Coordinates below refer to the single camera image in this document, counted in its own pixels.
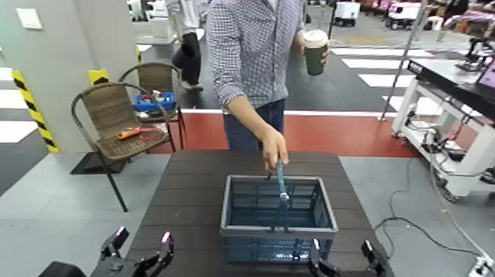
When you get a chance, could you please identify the white cart robot pink top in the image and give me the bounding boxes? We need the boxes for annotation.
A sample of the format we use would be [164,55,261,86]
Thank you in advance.
[386,1,422,31]

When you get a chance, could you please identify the white workbench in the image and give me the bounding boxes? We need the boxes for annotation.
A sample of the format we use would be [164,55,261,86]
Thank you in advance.
[391,57,495,198]

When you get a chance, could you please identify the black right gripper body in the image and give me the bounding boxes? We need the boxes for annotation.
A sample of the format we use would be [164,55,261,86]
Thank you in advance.
[332,270,375,277]

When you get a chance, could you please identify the checked shirt person right forearm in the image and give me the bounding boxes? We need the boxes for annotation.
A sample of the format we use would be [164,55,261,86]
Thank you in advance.
[225,94,285,144]

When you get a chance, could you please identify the laptop with purple screen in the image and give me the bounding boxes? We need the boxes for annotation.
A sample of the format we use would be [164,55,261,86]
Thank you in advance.
[474,57,495,92]

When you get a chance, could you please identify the checked shirt person left hand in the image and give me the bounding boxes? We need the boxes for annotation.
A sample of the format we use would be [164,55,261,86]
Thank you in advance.
[292,35,332,66]

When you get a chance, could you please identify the white counter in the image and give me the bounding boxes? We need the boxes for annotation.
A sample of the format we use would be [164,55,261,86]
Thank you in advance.
[135,17,206,53]

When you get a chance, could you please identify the tall yellow black corner guard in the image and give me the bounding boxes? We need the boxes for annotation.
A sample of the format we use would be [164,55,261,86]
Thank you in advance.
[11,69,61,154]

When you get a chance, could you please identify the checked shirt person right hand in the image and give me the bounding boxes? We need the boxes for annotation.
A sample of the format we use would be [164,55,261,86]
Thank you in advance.
[261,128,289,172]

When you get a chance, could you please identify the teal crate handle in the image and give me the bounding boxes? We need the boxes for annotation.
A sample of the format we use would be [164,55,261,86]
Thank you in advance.
[266,159,291,234]

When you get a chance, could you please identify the blue crate with grey rim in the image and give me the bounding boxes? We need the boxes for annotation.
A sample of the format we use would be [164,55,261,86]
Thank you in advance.
[220,175,340,266]

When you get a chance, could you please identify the black floor plate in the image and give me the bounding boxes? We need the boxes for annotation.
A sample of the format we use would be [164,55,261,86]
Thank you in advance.
[70,152,127,175]

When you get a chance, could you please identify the black power adapters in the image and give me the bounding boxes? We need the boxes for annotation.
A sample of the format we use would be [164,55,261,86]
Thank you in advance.
[419,129,467,164]

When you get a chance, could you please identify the green paper cup white lid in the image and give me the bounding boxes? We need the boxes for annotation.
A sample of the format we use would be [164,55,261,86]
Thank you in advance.
[302,29,329,77]

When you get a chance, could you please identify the white power strip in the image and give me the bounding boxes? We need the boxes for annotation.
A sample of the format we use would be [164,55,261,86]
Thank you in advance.
[468,255,495,277]

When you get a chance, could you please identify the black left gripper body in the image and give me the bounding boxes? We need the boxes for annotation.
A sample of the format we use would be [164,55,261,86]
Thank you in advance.
[91,256,155,277]

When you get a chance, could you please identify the person in checked shirt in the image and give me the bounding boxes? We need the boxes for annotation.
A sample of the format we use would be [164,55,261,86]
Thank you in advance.
[206,0,306,152]

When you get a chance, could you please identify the short yellow black corner guard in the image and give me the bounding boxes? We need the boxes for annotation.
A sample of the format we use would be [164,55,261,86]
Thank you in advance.
[88,68,110,86]

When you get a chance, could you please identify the black stand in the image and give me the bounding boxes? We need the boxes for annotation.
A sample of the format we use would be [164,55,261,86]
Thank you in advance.
[456,36,495,72]

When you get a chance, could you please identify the black floor cable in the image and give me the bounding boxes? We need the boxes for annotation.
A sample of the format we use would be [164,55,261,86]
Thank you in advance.
[373,158,484,258]

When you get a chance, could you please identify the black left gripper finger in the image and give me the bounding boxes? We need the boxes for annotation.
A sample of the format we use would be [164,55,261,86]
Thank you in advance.
[99,225,130,260]
[141,231,175,277]

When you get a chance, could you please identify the white wall plate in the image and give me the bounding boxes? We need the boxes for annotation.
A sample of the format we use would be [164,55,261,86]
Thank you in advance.
[15,7,43,31]

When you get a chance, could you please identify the slanted metal pole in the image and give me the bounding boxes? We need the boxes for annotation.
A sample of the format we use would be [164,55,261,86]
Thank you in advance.
[378,0,429,122]

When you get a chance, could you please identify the red cable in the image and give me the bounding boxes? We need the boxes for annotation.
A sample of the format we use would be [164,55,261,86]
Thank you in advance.
[137,127,167,142]

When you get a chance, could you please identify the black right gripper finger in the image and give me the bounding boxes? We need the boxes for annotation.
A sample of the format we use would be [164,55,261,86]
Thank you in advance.
[361,240,390,277]
[308,238,337,277]

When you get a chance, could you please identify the blue plastic bin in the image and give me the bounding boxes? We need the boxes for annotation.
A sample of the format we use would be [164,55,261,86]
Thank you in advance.
[133,91,177,113]

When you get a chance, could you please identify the brown wicker chair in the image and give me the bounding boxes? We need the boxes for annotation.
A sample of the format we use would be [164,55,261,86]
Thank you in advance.
[119,62,186,152]
[70,82,171,213]

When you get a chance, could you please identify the orange hand tool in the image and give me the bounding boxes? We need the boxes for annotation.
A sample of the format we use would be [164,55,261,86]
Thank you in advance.
[116,127,142,140]

